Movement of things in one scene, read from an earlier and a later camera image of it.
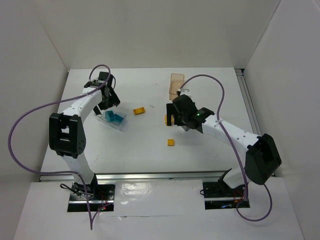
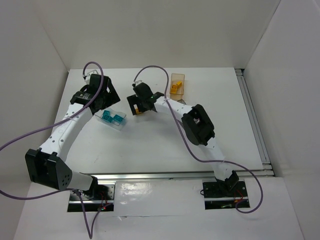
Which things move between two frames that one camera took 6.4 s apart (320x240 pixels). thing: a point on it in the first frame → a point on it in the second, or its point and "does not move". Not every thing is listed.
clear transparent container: (115, 119) does not move
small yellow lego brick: (170, 142) → (179, 84)
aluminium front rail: (138, 176) does not move
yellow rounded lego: (172, 119) → (173, 89)
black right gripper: (170, 114) → (133, 104)
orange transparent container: (176, 82) does not move
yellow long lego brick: (139, 110) does not move
